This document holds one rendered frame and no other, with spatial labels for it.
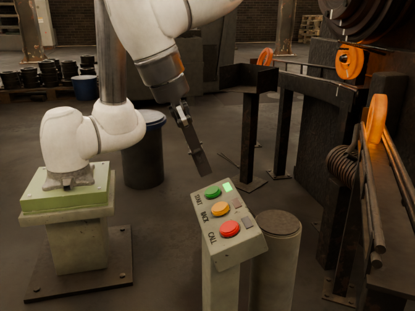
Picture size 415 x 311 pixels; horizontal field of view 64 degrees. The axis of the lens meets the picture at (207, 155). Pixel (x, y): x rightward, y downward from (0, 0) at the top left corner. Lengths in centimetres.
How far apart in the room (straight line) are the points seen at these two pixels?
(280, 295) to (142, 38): 70
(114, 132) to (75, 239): 44
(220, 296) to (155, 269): 70
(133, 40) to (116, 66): 62
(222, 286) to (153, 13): 59
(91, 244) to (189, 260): 42
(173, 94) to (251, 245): 33
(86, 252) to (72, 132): 50
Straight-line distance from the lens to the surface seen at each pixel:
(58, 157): 129
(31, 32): 804
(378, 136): 107
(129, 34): 64
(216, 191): 79
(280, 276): 91
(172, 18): 65
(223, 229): 68
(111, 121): 130
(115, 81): 127
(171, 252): 158
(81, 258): 149
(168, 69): 65
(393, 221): 65
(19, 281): 163
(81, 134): 128
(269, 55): 246
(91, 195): 127
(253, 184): 211
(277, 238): 83
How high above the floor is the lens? 101
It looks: 24 degrees down
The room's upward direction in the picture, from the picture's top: straight up
